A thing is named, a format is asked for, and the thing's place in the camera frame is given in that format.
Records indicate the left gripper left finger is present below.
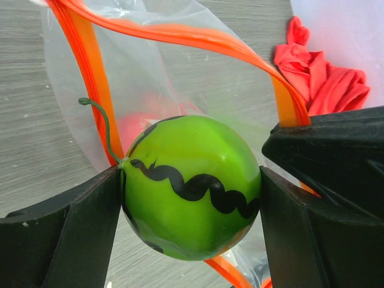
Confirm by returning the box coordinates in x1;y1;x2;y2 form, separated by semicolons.
1;167;121;288

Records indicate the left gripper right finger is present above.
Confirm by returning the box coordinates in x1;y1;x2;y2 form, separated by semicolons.
260;167;383;287

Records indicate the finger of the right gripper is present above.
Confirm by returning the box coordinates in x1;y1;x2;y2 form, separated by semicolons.
262;106;383;219

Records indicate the red apple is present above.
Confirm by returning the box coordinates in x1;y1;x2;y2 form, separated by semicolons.
116;112;164;155

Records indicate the green toy watermelon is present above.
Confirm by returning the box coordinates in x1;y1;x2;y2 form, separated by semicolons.
78;97;262;262

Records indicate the clear zip top bag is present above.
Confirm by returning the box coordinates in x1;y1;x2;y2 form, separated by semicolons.
40;0;322;288

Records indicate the red cloth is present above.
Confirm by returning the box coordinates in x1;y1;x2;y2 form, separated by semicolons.
274;16;370;116

